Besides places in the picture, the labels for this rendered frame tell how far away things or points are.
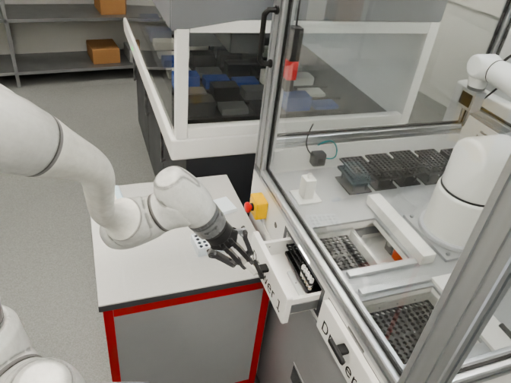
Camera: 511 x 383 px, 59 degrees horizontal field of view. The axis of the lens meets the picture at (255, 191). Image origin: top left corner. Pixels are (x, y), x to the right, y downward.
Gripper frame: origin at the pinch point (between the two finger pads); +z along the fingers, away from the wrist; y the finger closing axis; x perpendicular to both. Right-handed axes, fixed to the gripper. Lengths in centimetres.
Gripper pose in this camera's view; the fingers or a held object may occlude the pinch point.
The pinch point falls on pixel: (249, 265)
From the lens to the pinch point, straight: 133.3
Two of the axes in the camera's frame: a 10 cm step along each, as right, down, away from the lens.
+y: 8.3, -5.6, -0.6
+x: -3.3, -5.7, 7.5
